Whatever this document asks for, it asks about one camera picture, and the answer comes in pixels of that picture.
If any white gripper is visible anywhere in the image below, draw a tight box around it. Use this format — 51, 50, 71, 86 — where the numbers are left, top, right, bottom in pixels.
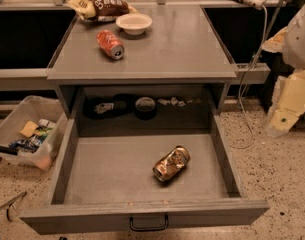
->
262, 27, 305, 137

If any orange gold soda can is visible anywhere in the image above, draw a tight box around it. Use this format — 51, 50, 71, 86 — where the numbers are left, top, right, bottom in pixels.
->
153, 146, 191, 182

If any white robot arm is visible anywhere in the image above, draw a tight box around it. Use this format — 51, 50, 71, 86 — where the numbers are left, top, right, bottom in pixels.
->
262, 4, 305, 137

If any grey counter cabinet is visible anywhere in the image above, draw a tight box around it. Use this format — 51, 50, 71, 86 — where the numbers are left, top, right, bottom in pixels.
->
48, 3, 236, 112

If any grey open drawer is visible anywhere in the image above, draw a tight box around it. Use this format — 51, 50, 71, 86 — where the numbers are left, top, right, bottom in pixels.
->
20, 85, 269, 234

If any red soda can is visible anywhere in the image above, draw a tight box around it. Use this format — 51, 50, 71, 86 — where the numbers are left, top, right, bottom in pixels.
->
96, 30, 124, 60

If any white bowl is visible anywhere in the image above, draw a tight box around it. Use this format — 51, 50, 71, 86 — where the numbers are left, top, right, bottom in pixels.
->
116, 13, 152, 36

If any brown yellow chip bag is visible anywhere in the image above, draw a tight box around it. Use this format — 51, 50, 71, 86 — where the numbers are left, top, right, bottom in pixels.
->
67, 0, 138, 22

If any clear plastic bin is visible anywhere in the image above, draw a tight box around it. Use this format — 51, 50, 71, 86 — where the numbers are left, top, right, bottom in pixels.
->
0, 96, 67, 170

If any yellow sponge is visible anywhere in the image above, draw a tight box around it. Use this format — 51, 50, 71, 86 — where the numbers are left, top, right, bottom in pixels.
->
19, 121, 38, 138

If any black marker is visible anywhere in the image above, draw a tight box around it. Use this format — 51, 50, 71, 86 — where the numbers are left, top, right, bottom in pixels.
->
0, 146, 18, 156

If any metal rod on floor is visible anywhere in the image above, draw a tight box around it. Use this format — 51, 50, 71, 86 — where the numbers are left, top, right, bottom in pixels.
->
0, 191, 27, 211

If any white cable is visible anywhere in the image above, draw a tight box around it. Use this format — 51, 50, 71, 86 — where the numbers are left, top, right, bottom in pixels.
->
229, 4, 270, 150

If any black drawer handle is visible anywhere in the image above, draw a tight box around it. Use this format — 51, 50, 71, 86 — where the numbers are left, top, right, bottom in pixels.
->
129, 215, 169, 232

